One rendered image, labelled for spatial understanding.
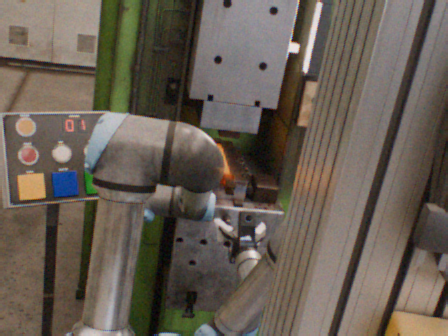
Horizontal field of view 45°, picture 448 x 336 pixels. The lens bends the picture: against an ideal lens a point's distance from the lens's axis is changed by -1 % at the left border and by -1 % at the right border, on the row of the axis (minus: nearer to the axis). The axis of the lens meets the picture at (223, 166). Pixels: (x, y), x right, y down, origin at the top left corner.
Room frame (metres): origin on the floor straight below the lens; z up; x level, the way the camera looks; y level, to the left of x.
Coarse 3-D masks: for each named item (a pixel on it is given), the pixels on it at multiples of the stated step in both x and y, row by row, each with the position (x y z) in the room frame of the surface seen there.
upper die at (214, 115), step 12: (204, 108) 1.78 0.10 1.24; (216, 108) 1.78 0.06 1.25; (228, 108) 1.79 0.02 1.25; (240, 108) 1.80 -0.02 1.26; (252, 108) 1.80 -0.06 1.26; (204, 120) 1.78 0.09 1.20; (216, 120) 1.78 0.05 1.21; (228, 120) 1.79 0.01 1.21; (240, 120) 1.80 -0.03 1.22; (252, 120) 1.81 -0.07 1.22; (252, 132) 1.81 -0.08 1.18
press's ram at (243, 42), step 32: (224, 0) 1.78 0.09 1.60; (256, 0) 1.80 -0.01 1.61; (288, 0) 1.81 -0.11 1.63; (192, 32) 2.00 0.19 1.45; (224, 32) 1.78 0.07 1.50; (256, 32) 1.80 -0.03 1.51; (288, 32) 1.82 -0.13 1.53; (192, 64) 1.82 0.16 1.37; (224, 64) 1.78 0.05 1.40; (256, 64) 1.80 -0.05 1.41; (192, 96) 1.77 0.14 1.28; (224, 96) 1.79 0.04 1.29; (256, 96) 1.81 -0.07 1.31
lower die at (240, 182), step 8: (224, 144) 2.17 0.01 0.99; (232, 144) 2.19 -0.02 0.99; (224, 152) 2.05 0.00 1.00; (232, 152) 2.08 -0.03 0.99; (232, 160) 2.00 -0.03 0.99; (232, 168) 1.92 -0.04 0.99; (240, 168) 1.93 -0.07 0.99; (240, 176) 1.85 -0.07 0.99; (240, 184) 1.81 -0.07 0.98; (216, 192) 1.79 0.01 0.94; (224, 192) 1.80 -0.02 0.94; (240, 192) 1.81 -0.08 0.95
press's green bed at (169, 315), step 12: (156, 300) 2.17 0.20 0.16; (156, 312) 2.08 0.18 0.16; (168, 312) 1.72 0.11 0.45; (180, 312) 1.72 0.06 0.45; (192, 312) 1.73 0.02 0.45; (204, 312) 1.74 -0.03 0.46; (156, 324) 2.00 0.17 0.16; (168, 324) 1.72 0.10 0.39; (180, 324) 1.73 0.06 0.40; (192, 324) 1.73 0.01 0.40; (204, 324) 1.74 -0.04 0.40
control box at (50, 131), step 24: (0, 120) 1.49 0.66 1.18; (48, 120) 1.57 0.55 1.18; (72, 120) 1.61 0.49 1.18; (96, 120) 1.66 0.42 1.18; (0, 144) 1.49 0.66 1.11; (24, 144) 1.50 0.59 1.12; (48, 144) 1.53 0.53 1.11; (72, 144) 1.58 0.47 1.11; (0, 168) 1.48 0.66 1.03; (24, 168) 1.46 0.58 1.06; (48, 168) 1.50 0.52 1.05; (72, 168) 1.54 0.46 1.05; (48, 192) 1.47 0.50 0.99
